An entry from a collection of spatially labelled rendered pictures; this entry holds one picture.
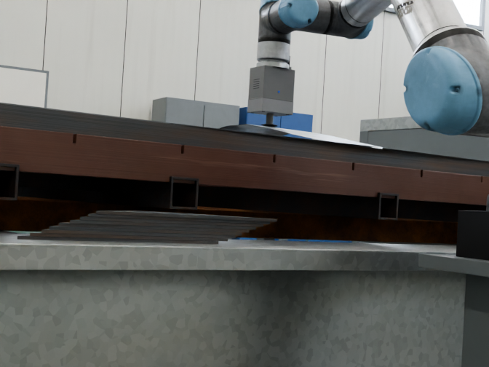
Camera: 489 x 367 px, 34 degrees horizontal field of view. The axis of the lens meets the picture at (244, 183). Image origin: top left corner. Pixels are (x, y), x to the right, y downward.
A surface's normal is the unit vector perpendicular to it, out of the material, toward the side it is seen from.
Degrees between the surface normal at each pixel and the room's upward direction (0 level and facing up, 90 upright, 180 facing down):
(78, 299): 90
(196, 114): 90
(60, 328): 90
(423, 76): 96
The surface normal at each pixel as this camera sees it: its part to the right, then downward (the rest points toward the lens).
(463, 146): -0.82, -0.06
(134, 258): 0.57, 0.01
